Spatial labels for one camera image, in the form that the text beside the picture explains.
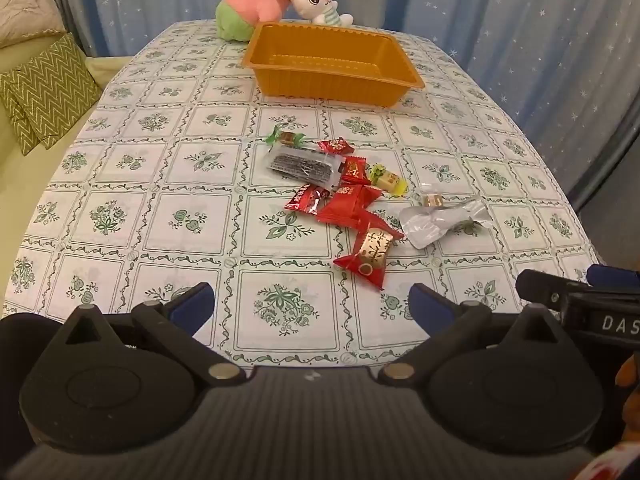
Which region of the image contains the blue starry curtain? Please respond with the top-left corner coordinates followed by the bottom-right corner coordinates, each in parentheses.
top-left (27, 0), bottom-right (640, 213)

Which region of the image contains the green zigzag cushion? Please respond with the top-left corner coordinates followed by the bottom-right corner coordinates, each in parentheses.
top-left (0, 102), bottom-right (37, 157)
top-left (0, 34), bottom-right (103, 150)

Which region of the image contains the beige pillow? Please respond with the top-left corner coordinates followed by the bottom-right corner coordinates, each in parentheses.
top-left (0, 0), bottom-right (68, 50)

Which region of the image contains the green floral patterned tablecloth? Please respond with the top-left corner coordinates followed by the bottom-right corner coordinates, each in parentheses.
top-left (0, 20), bottom-right (608, 367)

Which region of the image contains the large red gold packet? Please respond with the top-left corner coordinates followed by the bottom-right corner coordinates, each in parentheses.
top-left (333, 209), bottom-right (406, 292)

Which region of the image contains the yellow green candy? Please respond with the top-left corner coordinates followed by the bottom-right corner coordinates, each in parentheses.
top-left (369, 164), bottom-right (409, 197)

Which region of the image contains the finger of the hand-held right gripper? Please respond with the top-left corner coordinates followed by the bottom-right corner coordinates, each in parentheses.
top-left (515, 269), bottom-right (568, 313)
top-left (587, 264), bottom-right (640, 288)

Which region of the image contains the person's right hand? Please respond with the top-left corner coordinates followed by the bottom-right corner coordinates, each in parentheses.
top-left (616, 356), bottom-right (640, 443)

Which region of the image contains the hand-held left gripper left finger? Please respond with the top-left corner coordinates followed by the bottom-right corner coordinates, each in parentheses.
top-left (50, 282), bottom-right (247, 388)

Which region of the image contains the pink star plush toy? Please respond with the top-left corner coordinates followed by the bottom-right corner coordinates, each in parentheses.
top-left (216, 0), bottom-right (307, 42)

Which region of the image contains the orange plastic tray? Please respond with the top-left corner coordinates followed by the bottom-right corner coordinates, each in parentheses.
top-left (241, 21), bottom-right (426, 109)

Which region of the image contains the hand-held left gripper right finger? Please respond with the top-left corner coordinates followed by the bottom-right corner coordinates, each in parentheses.
top-left (377, 282), bottom-right (576, 388)

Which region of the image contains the black sesame bar packet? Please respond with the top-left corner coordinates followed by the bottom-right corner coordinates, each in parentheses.
top-left (264, 144), bottom-right (345, 193)

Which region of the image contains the red packet with white print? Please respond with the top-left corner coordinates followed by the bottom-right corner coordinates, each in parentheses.
top-left (316, 184), bottom-right (382, 228)

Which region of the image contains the light green sofa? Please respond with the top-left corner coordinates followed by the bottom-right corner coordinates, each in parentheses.
top-left (0, 35), bottom-right (128, 311)

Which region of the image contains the small red candy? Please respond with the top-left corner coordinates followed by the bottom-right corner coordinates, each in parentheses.
top-left (319, 137), bottom-right (355, 158)

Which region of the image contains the red candy with gold print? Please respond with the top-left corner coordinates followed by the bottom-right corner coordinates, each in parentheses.
top-left (340, 156), bottom-right (372, 187)

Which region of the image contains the shiny red foil candy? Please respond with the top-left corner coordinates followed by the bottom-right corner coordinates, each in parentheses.
top-left (284, 184), bottom-right (332, 217)

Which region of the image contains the silver foil wrapper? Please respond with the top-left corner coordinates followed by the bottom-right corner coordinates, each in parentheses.
top-left (399, 197), bottom-right (492, 250)

